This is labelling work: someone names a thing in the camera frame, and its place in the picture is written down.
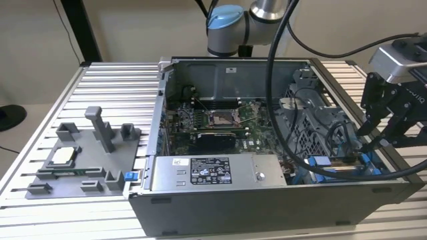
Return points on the thin metal locking lever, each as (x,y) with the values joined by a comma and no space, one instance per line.
(201,103)

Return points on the blue disk carrier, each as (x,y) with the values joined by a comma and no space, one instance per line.
(319,178)

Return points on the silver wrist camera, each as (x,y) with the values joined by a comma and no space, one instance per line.
(389,62)

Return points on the black round stand foot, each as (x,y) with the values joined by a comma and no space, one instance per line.
(10,116)

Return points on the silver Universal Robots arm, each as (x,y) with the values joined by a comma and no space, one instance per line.
(227,37)

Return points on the CPU socket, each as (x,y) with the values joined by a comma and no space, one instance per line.
(220,118)

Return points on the hard disk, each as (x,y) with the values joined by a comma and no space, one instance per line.
(320,161)

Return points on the black graphics card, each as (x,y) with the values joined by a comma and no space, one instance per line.
(213,141)

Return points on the grey metal disk bay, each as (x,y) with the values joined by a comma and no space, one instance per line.
(307,130)

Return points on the silver CPU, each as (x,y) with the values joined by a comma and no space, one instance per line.
(63,155)

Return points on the dark grey PC case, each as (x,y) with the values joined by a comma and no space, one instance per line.
(233,212)

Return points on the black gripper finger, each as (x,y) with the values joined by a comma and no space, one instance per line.
(375,105)
(401,120)

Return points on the black metal post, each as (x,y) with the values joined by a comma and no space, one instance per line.
(81,32)

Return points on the blue case latch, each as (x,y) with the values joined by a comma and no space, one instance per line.
(131,176)

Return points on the green RAM stick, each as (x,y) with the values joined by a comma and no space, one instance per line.
(77,172)

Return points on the silver power supply unit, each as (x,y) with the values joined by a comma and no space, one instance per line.
(240,175)

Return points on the grey parts rack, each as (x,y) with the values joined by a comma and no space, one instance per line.
(88,150)

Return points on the green motherboard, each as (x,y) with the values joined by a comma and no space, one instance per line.
(256,135)

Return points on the black RAM slot bank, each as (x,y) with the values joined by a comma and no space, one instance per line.
(216,102)
(220,129)

